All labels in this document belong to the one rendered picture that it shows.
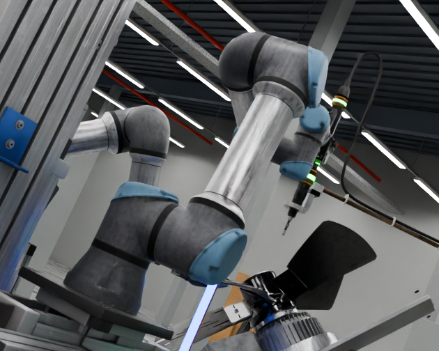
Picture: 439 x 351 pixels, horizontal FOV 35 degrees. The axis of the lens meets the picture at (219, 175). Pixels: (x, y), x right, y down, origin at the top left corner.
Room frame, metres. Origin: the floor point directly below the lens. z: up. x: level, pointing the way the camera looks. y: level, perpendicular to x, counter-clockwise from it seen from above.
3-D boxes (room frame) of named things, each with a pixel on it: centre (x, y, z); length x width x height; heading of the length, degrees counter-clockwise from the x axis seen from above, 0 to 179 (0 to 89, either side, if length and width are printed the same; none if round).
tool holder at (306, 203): (2.03, -0.25, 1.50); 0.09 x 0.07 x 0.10; 100
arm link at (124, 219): (1.34, 0.10, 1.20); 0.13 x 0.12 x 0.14; 71
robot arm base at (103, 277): (1.35, 0.11, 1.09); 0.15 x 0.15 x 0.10
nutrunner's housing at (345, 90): (2.03, -0.24, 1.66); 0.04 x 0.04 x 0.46
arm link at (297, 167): (1.77, -0.15, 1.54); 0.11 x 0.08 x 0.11; 71
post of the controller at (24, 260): (1.93, 0.39, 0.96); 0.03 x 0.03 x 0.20; 65
